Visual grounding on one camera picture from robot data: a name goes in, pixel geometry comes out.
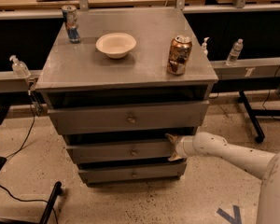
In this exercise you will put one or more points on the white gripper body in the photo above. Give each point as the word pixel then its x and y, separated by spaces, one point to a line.
pixel 180 146

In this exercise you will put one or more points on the grey drawer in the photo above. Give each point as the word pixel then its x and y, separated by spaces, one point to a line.
pixel 132 172
pixel 119 118
pixel 119 151

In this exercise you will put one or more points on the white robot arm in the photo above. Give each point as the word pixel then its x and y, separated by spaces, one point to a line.
pixel 261 164

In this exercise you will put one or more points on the grey bottom drawer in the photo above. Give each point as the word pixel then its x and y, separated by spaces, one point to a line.
pixel 132 172

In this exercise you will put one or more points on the grey top drawer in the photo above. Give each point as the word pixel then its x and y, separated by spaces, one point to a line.
pixel 119 118

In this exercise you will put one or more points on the grey drawer cabinet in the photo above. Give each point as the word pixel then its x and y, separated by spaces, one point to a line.
pixel 79 75

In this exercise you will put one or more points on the black table leg with caster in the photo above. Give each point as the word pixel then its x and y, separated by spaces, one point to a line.
pixel 260 134

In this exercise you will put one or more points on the blue tape floor marker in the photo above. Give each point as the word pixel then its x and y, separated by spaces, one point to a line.
pixel 235 218

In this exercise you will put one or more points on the brown crumpled soda can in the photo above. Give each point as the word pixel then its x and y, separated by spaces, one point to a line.
pixel 179 54

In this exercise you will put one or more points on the small white pump bottle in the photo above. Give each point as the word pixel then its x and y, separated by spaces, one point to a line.
pixel 204 46

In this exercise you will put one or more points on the clear plastic water bottle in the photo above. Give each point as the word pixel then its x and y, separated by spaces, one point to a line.
pixel 235 52

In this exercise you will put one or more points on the blue red drink can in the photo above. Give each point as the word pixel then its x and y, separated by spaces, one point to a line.
pixel 70 22

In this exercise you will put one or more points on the left sanitizer pump bottle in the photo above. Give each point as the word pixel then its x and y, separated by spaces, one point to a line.
pixel 19 67

